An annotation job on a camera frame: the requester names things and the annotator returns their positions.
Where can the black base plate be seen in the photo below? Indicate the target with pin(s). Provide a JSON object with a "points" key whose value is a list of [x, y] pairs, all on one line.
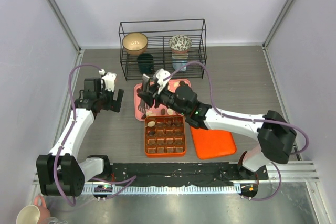
{"points": [[209, 174]]}

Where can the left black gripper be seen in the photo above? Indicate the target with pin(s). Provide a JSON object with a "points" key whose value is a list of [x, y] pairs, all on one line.
{"points": [[113, 105]]}

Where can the black wire rack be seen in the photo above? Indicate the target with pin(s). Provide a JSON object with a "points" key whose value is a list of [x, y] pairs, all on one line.
{"points": [[159, 33]]}

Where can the orange box lid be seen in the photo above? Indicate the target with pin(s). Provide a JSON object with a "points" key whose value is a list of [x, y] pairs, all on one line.
{"points": [[213, 143]]}

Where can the metal tongs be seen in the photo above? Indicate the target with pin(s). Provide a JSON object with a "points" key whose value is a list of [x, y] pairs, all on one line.
{"points": [[142, 105]]}

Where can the pink mug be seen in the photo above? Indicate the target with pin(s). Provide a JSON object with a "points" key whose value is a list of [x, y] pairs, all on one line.
{"points": [[35, 213]]}

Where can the floral patterned bowl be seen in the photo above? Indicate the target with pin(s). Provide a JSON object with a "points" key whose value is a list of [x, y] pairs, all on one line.
{"points": [[180, 44]]}

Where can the dark green mug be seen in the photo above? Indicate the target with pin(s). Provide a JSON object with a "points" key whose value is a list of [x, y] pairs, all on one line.
{"points": [[145, 63]]}

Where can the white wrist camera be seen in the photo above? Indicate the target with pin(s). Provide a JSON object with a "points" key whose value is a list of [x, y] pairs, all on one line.
{"points": [[161, 79], [107, 81]]}

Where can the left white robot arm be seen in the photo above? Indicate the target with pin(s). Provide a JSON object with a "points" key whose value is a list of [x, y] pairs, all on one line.
{"points": [[59, 172]]}

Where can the pink tray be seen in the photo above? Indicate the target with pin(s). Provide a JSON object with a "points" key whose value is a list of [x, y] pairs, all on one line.
{"points": [[172, 85]]}

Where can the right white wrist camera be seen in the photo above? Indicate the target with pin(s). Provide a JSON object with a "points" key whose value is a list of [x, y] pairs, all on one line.
{"points": [[161, 79]]}

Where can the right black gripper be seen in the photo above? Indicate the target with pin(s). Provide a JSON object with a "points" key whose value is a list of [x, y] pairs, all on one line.
{"points": [[148, 97]]}

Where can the tan bowl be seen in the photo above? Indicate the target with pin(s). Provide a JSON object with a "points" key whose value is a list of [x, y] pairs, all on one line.
{"points": [[135, 43]]}

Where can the light blue mug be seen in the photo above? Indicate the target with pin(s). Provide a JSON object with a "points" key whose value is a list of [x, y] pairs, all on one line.
{"points": [[179, 65]]}

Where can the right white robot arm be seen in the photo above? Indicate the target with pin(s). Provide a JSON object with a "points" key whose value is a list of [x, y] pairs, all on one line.
{"points": [[274, 135]]}

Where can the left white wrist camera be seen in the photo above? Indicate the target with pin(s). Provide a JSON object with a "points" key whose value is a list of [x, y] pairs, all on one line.
{"points": [[107, 81]]}

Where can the white cable duct rail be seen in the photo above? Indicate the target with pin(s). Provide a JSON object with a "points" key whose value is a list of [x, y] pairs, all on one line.
{"points": [[102, 189]]}

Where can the orange chocolate box tray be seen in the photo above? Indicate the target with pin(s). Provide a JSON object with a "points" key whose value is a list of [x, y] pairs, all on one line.
{"points": [[164, 136]]}

